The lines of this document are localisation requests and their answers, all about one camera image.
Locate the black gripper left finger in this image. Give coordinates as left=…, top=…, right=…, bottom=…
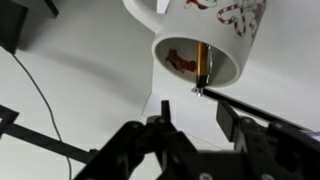
left=73, top=99, right=201, bottom=180

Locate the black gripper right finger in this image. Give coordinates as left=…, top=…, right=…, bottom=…
left=215, top=99, right=320, bottom=180

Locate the brown and silver pen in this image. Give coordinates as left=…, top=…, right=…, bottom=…
left=194, top=41, right=213, bottom=98

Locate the white christmas print mug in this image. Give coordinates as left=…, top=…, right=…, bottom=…
left=122, top=0, right=268, bottom=90

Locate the black box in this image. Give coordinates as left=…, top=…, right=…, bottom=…
left=0, top=0, right=60, bottom=55

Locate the thin grey cable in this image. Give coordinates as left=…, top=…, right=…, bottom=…
left=12, top=53, right=73, bottom=180

